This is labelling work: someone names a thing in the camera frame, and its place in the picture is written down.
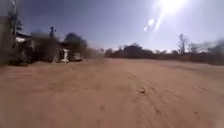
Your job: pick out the reddish-brown dirt road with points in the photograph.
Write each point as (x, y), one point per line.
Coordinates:
(113, 96)

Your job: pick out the row of distant trees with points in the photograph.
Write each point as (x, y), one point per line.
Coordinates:
(146, 52)

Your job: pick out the round dark tree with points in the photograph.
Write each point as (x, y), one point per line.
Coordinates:
(75, 43)

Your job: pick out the pole with top fitting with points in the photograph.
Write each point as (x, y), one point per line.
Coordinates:
(51, 31)

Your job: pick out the bare tree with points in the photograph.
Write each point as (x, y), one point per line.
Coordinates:
(182, 44)

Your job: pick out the building with pale roof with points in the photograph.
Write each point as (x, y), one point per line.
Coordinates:
(36, 48)

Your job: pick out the tall dark tree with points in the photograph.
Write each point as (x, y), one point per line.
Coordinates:
(8, 36)

